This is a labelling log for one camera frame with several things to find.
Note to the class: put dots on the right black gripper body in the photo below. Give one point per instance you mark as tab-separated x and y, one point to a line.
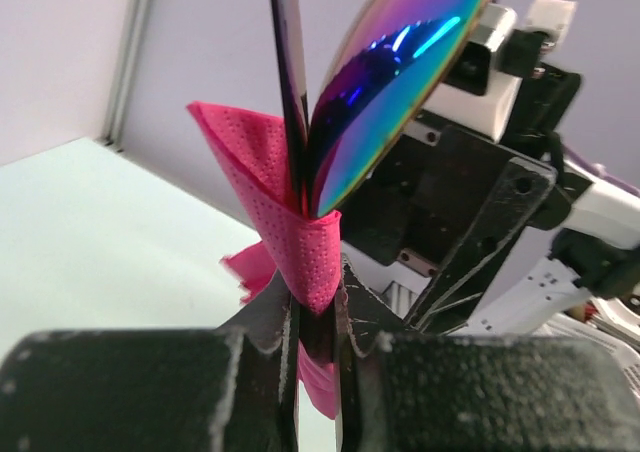
426	192

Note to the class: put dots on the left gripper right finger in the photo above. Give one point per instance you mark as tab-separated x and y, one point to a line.
400	390

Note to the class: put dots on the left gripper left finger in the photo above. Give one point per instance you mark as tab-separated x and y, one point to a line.
231	388

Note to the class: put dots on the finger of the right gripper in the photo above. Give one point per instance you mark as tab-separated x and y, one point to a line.
451	297

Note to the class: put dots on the iridescent rainbow spoon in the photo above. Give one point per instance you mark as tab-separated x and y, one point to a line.
390	61

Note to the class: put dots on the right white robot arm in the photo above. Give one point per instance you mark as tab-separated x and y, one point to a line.
582	242

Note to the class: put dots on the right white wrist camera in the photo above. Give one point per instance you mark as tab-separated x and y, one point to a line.
480	89

